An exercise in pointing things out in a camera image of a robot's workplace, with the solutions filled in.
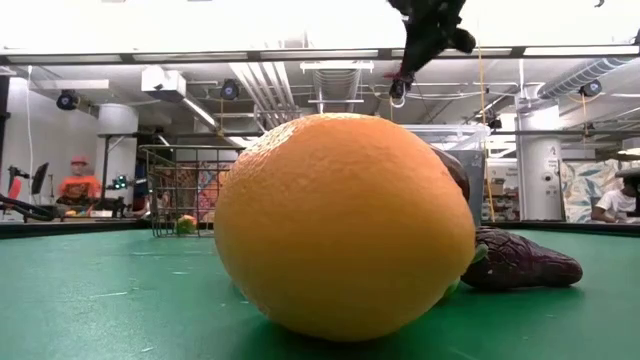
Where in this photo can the silver ventilation duct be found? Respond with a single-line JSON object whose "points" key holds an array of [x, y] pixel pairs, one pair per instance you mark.
{"points": [[580, 75]]}

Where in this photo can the black background robot arm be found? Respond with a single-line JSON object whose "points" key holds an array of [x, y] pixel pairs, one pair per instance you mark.
{"points": [[25, 207]]}

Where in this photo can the white ceiling box unit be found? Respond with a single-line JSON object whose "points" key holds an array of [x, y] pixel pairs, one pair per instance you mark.
{"points": [[162, 82]]}

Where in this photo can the clear plastic container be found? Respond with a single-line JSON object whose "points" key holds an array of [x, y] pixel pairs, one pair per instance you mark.
{"points": [[450, 136]]}

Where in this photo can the black table frame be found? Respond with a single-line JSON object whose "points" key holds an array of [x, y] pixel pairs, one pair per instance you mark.
{"points": [[75, 229]]}

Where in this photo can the black round ceiling light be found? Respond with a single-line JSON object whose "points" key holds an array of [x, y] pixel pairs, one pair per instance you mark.
{"points": [[230, 89], [66, 100], [591, 88]]}

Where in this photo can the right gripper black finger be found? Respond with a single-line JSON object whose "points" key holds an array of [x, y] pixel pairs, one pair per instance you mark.
{"points": [[400, 86]]}

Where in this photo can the person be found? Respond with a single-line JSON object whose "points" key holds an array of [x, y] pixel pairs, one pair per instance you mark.
{"points": [[79, 189], [615, 202]]}

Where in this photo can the small purple eggplant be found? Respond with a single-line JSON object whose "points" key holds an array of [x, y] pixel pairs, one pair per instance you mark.
{"points": [[525, 262]]}

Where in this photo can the green table mat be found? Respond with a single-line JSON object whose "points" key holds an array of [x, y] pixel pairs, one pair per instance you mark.
{"points": [[100, 300]]}

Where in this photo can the orange mango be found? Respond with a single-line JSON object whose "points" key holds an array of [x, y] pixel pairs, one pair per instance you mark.
{"points": [[345, 225]]}

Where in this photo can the leaf pattern wall panel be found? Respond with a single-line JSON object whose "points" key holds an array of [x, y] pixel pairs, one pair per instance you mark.
{"points": [[585, 190]]}

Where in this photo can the white round column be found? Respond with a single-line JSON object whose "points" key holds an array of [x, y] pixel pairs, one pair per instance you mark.
{"points": [[540, 175], [117, 150]]}

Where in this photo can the dark overhead beam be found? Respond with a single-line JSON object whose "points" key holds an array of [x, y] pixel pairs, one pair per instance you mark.
{"points": [[130, 57]]}

